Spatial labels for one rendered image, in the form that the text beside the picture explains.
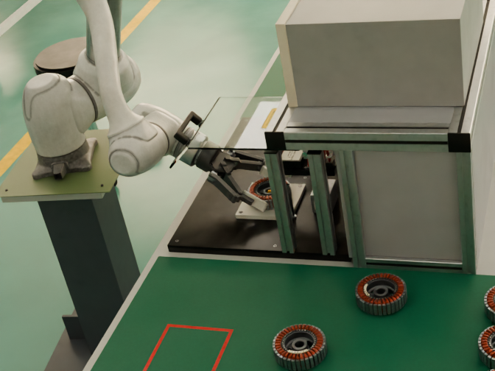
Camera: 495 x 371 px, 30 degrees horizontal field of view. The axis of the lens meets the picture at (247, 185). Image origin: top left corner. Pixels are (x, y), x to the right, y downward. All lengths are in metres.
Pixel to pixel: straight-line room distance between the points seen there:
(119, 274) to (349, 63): 1.29
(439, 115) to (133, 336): 0.83
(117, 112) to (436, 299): 0.87
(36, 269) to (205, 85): 1.55
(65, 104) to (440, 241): 1.19
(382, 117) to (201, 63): 3.16
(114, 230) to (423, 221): 1.22
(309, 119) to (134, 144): 0.45
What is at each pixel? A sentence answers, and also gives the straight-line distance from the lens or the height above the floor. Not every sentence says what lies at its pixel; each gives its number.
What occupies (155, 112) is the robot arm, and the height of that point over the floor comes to 1.03.
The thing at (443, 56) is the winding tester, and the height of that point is 1.23.
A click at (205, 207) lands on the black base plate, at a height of 0.77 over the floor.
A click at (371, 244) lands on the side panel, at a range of 2.14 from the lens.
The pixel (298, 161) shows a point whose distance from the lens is 2.27.
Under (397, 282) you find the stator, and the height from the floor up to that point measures 0.79.
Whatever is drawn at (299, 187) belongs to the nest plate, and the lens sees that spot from 2.42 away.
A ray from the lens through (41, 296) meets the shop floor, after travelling 3.64.
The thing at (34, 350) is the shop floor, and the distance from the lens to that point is 3.40.
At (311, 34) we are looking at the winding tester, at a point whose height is 1.29.
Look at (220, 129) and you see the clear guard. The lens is 2.17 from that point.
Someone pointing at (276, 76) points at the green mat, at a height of 0.75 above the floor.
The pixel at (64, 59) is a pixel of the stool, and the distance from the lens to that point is 4.09.
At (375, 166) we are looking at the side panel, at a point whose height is 1.02.
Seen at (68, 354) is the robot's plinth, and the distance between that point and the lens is 3.30.
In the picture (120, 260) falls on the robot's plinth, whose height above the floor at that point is 0.38.
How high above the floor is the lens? 2.10
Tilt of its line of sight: 32 degrees down
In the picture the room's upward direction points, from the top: 11 degrees counter-clockwise
